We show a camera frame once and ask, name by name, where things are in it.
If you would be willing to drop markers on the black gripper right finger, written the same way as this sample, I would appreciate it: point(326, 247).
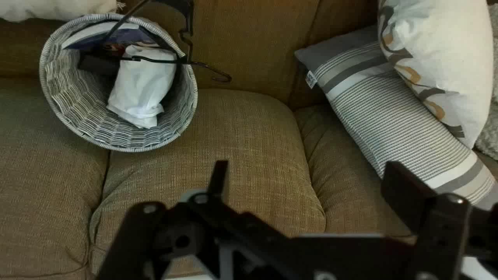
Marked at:
point(455, 239)

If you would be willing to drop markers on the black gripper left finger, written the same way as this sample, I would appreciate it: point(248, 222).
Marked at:
point(151, 235)

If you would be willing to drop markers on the white pillow case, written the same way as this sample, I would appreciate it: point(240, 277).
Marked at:
point(144, 79)

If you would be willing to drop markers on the grey striped pillow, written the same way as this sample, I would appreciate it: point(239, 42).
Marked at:
point(388, 121)

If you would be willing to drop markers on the grey woven basket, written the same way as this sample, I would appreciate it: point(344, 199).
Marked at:
point(80, 98)

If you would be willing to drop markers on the white patterned throw pillow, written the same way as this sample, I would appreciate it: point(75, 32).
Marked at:
point(444, 51)

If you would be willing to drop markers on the cream square cushion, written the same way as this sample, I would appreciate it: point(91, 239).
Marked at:
point(55, 9)

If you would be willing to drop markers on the brown fabric sofa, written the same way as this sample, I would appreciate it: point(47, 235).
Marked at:
point(290, 158)

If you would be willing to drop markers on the dark blue folded cloth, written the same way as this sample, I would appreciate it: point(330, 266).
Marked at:
point(99, 35)

